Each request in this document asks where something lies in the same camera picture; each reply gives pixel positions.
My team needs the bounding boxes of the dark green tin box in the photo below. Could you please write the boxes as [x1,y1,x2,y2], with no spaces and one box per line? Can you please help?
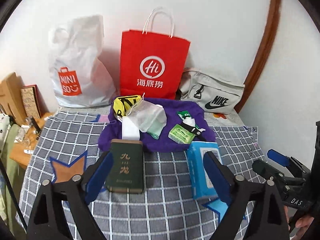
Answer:
[106,139,144,194]

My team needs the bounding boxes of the blue tissue pack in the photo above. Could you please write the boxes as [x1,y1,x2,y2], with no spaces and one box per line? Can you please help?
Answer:
[187,141,222,200]

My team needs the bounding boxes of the black strap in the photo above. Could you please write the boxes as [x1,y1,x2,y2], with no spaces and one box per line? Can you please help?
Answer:
[177,110,208,142]

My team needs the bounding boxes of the white sponge block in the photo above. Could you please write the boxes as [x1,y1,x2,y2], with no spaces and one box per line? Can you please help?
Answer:
[121,116,140,141]

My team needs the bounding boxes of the green snack packet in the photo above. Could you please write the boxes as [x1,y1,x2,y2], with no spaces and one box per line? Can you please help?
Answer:
[168,124,195,144]

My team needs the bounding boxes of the yellow black pouch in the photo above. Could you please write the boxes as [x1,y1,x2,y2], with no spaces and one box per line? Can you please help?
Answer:
[113,95,142,118]

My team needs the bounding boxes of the white mesh drawstring bag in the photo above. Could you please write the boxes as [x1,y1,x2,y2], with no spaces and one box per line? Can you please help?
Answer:
[126,97,167,133]

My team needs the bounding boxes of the right hand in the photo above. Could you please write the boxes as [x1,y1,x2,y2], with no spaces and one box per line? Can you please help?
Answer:
[291,215,314,240]

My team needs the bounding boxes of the orange felt star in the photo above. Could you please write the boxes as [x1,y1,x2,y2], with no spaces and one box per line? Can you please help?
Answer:
[49,150,97,184]

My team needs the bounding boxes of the wooden side table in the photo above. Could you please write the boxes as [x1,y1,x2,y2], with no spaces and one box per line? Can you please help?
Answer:
[9,127,39,170]

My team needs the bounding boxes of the grey checkered bed sheet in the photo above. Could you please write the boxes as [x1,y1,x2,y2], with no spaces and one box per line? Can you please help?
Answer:
[19,111,264,239]

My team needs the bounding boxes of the patterned book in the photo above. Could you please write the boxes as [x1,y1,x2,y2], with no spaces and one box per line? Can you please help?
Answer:
[21,85,42,119]

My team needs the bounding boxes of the beige Nike waist bag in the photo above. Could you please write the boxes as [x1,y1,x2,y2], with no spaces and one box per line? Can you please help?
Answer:
[178,68,245,114]

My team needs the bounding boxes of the purple fleece towel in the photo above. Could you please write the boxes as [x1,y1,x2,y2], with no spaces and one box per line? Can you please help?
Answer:
[98,98,215,153]

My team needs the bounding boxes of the wooden headboard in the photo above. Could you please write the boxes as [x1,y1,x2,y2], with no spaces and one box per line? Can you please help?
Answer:
[0,72,27,125]

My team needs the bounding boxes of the white Miniso plastic bag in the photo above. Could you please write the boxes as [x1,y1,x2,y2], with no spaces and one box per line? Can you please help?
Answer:
[48,15,117,108]

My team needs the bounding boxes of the red Haidilao paper bag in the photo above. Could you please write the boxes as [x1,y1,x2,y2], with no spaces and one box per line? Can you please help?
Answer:
[120,7,190,99]

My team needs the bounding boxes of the wooden door frame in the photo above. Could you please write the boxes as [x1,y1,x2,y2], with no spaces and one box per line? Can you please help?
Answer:
[234,0,281,113]

